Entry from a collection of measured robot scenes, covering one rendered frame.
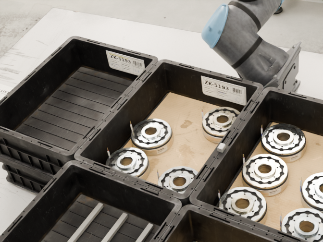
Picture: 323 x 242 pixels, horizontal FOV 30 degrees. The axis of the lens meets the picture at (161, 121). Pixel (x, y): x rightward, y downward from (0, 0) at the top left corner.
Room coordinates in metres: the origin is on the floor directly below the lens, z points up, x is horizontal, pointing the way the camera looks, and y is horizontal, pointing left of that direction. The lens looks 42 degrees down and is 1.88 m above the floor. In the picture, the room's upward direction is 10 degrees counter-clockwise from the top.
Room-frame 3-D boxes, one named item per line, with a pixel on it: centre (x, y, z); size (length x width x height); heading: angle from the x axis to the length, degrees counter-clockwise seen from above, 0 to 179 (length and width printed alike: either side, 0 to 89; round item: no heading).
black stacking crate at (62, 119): (1.23, 0.21, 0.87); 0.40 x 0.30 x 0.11; 142
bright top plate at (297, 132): (0.99, -0.27, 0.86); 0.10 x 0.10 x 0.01
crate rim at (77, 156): (1.04, -0.02, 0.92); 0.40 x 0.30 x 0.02; 142
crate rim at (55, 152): (1.23, 0.21, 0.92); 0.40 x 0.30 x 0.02; 142
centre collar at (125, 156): (1.00, 0.10, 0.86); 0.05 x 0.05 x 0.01
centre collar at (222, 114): (1.08, -0.15, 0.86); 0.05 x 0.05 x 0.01
